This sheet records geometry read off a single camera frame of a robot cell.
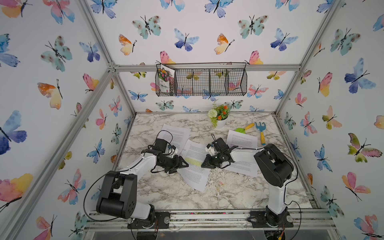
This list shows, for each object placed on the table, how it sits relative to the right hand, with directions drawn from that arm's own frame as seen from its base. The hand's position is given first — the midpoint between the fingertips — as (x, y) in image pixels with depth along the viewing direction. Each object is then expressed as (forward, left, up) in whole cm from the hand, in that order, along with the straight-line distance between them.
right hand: (203, 165), depth 91 cm
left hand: (-4, +9, +6) cm, 12 cm away
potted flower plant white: (+31, -10, +11) cm, 34 cm away
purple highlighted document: (-6, -18, +25) cm, 31 cm away
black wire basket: (+47, 0, +29) cm, 55 cm away
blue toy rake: (+31, -41, 0) cm, 51 cm away
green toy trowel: (+28, -26, 0) cm, 39 cm away
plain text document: (+22, +19, -1) cm, 29 cm away
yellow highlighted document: (+9, +6, -2) cm, 11 cm away
